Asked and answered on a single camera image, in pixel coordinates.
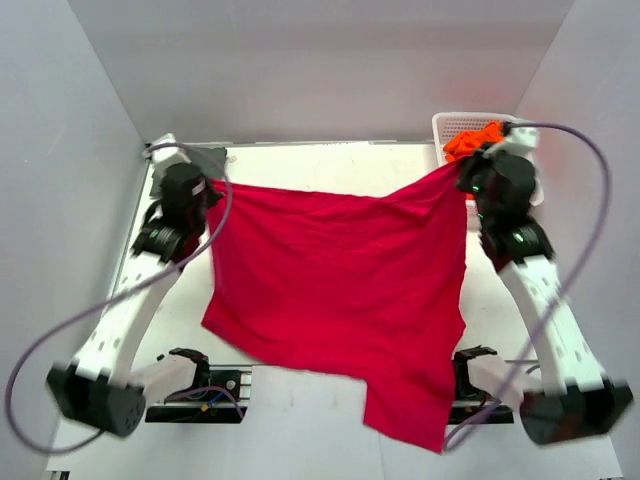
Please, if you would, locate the red t shirt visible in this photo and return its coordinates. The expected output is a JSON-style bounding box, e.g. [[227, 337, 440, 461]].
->
[[202, 164, 467, 453]]

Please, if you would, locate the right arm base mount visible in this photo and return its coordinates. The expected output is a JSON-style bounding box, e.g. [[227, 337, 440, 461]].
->
[[448, 369, 514, 426]]

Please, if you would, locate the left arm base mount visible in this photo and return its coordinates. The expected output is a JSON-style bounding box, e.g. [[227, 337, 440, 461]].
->
[[144, 365, 252, 425]]

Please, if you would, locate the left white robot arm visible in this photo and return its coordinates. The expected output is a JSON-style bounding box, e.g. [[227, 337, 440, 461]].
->
[[46, 134, 231, 438]]

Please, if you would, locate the orange t shirt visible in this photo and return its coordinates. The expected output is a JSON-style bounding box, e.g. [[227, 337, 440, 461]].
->
[[443, 121, 504, 163]]

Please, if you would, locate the folded grey t shirt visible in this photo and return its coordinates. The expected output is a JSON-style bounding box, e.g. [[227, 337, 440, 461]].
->
[[150, 147, 227, 199]]

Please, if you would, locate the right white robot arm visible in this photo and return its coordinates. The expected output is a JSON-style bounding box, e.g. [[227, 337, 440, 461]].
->
[[444, 121, 634, 451]]

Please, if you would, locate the white plastic basket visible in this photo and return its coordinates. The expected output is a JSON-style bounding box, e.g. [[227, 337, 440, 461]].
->
[[432, 112, 544, 231]]

